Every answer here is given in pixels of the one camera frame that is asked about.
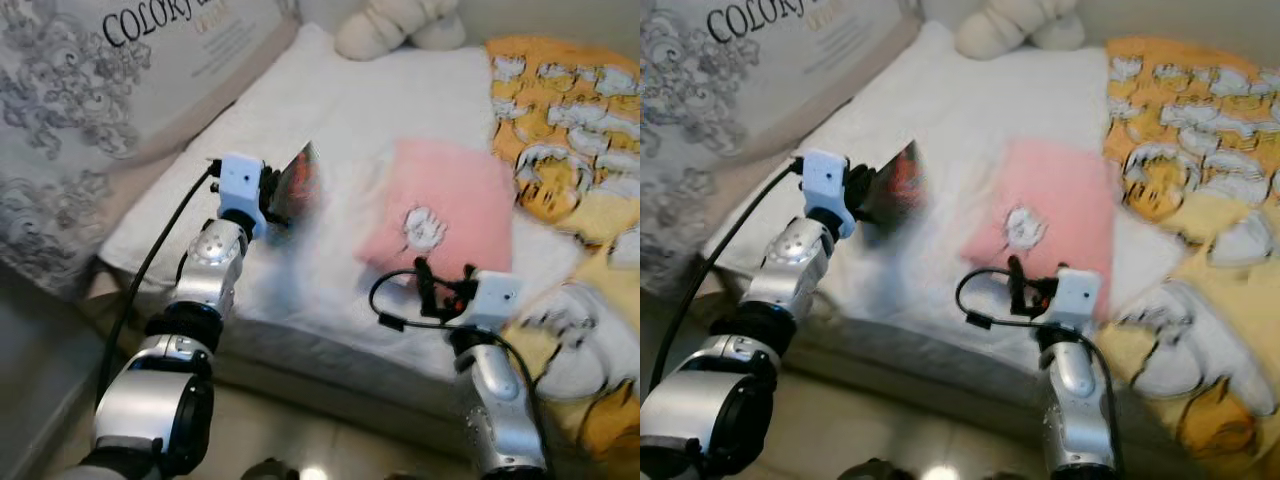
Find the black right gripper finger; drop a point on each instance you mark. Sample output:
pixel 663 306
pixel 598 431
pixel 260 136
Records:
pixel 468 273
pixel 424 285
pixel 1016 285

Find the dark green red snack bag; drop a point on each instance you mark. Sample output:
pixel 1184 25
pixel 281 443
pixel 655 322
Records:
pixel 895 185
pixel 300 185

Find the yellow cartoon print blanket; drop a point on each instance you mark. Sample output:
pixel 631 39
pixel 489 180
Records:
pixel 1180 110
pixel 560 110

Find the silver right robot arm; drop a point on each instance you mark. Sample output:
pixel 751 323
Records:
pixel 495 400
pixel 1075 400

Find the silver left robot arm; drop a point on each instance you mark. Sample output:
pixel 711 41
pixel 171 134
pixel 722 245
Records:
pixel 700 410
pixel 150 400

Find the pink pillow with cartoon print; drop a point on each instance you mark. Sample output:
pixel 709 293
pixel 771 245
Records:
pixel 450 190
pixel 1060 190

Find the white quilted mattress cover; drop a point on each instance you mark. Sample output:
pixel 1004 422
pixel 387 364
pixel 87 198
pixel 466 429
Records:
pixel 350 110
pixel 960 110

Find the grey bed base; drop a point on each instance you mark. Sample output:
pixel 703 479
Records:
pixel 330 370
pixel 930 370

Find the cream plush toy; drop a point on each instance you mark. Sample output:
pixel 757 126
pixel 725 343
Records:
pixel 390 25
pixel 1010 25

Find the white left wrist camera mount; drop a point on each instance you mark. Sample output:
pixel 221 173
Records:
pixel 240 180
pixel 825 180

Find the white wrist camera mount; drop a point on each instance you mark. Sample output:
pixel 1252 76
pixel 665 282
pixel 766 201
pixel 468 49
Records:
pixel 495 298
pixel 240 180
pixel 825 180
pixel 1078 295

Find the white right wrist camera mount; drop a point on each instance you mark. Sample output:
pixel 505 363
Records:
pixel 495 298
pixel 1078 295

